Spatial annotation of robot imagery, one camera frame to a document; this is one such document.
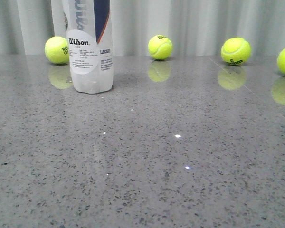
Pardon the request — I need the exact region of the clear plastic tennis ball can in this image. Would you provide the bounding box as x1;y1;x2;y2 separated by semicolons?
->
62;0;114;94

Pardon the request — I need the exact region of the yellow tennis ball centre back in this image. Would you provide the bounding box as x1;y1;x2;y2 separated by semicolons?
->
148;35;173;60

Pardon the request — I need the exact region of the yellow tennis ball far left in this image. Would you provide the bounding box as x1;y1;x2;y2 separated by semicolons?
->
44;36;69;65

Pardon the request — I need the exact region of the yellow Wilson tennis ball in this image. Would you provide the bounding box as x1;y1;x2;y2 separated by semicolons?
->
221;37;251;65

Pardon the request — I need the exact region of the white pleated curtain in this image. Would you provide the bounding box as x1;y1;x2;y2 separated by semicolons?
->
0;0;285;56

